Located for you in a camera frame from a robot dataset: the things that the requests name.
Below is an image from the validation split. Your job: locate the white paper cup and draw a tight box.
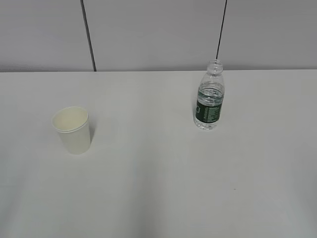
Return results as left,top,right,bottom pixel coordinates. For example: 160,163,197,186
52,107,91,155

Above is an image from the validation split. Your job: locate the clear green-label water bottle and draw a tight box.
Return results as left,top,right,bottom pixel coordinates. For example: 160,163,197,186
194,59,225,130

